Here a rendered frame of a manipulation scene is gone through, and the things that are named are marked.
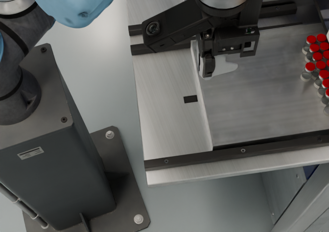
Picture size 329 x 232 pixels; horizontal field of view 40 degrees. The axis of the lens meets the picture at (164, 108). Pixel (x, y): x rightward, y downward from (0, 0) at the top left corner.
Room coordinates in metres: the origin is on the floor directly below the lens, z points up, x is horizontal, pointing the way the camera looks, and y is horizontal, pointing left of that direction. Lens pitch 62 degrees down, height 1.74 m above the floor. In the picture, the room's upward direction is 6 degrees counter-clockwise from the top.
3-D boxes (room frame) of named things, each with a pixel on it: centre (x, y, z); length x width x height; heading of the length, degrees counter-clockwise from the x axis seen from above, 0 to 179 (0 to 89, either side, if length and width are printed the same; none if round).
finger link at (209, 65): (0.38, -0.07, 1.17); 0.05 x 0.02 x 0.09; 2
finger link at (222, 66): (0.39, -0.09, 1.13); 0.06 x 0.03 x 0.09; 92
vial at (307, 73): (0.49, -0.31, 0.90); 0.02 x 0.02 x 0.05
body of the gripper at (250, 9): (0.40, -0.10, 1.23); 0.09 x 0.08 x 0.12; 92
